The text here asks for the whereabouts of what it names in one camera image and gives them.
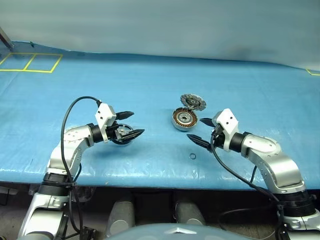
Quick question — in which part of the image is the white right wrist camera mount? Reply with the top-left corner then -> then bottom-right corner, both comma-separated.
215,108 -> 240,153

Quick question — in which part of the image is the grey motor stator housing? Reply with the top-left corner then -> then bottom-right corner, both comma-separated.
171,106 -> 200,132

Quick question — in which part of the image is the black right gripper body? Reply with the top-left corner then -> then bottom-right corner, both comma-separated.
210,124 -> 227,151

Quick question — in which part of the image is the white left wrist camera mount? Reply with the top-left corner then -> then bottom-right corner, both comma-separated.
94,102 -> 118,144

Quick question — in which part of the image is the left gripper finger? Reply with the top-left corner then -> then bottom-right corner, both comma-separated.
117,128 -> 146,144
115,110 -> 135,121

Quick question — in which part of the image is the grey metal pole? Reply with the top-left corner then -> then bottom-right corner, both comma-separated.
0,26 -> 15,50

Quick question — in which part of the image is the grey rounded leg cover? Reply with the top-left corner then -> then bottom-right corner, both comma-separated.
174,201 -> 206,226
106,193 -> 136,238

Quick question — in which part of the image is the blue table cover sheet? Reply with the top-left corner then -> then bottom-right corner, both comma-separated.
0,39 -> 320,192

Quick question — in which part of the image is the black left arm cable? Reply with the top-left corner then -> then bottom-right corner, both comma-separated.
60,96 -> 102,240

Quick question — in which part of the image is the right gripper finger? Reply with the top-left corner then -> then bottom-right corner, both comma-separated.
199,117 -> 218,129
186,134 -> 213,152

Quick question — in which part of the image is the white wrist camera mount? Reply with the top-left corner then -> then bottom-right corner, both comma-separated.
94,102 -> 118,144
215,108 -> 240,153

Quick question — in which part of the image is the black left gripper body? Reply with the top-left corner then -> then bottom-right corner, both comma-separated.
106,120 -> 125,143

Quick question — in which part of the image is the yellow tape double square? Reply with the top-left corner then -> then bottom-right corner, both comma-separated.
0,52 -> 64,74

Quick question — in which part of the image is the silver motor cover plate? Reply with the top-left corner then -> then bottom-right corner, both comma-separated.
111,123 -> 135,148

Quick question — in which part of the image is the grey-blue rounded torso shell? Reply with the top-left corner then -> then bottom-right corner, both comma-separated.
104,223 -> 253,240

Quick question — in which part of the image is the round motor rotor disc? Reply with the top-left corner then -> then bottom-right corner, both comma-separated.
179,93 -> 206,110

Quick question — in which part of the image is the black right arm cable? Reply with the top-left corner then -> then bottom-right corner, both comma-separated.
209,129 -> 288,240

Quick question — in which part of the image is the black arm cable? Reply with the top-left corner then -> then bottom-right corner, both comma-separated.
60,96 -> 102,240
209,129 -> 288,240

